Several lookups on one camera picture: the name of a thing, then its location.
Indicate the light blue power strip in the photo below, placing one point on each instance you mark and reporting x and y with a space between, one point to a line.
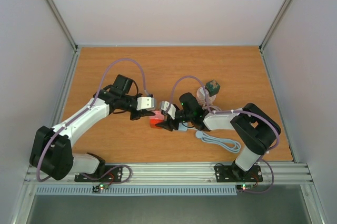
182 127

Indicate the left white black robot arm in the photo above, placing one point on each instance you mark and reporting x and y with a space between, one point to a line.
52 148

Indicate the red cube plug adapter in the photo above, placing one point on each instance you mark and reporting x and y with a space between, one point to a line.
154 122

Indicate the blue slotted cable duct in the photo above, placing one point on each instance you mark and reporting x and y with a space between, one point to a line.
140 190

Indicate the right small circuit board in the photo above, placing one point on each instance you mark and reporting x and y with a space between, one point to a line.
245 187

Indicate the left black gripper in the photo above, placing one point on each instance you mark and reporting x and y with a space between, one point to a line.
142 113

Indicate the aluminium front rail frame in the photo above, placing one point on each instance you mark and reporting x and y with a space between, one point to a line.
203 173

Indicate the pink cube plug adapter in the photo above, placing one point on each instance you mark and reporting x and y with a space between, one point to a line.
158 117

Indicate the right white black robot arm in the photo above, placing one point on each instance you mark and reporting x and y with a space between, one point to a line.
257 130

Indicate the left small circuit board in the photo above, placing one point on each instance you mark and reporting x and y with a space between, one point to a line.
100 188

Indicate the dark green patterned cube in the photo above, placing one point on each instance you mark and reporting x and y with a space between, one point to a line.
212 87

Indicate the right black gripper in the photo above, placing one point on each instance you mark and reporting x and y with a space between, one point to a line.
169 125

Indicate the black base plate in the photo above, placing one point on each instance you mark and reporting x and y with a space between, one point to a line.
107 174
223 174

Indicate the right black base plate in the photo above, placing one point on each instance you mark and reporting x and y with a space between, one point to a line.
223 174

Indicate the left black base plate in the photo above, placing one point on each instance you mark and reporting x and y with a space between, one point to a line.
107 174

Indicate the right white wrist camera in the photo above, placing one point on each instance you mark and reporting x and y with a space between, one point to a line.
168 108

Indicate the small circuit board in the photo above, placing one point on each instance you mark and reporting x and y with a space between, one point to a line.
100 188
245 187

